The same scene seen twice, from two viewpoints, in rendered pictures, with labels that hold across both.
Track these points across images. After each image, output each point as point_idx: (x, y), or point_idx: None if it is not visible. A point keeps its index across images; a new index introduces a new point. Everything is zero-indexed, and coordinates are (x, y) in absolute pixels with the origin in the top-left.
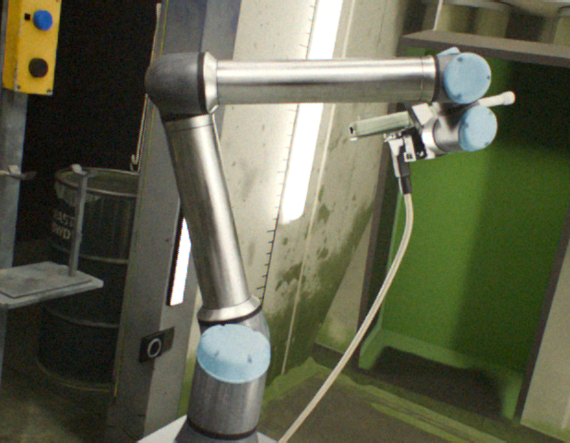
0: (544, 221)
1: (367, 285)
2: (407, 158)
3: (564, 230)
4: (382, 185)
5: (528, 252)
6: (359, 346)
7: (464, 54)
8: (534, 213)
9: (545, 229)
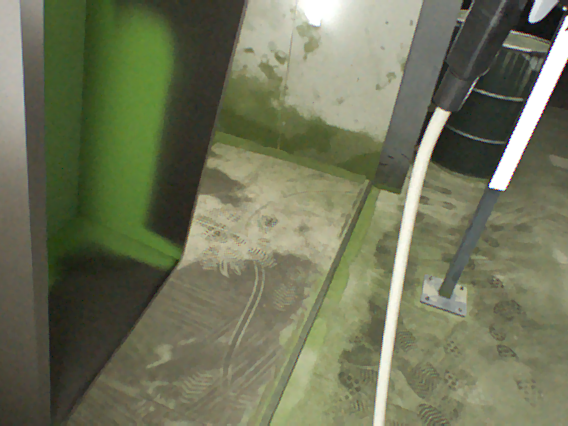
0: (60, 14)
1: (45, 344)
2: None
3: (240, 22)
4: (38, 118)
5: (51, 75)
6: (48, 421)
7: None
8: (47, 7)
9: (63, 26)
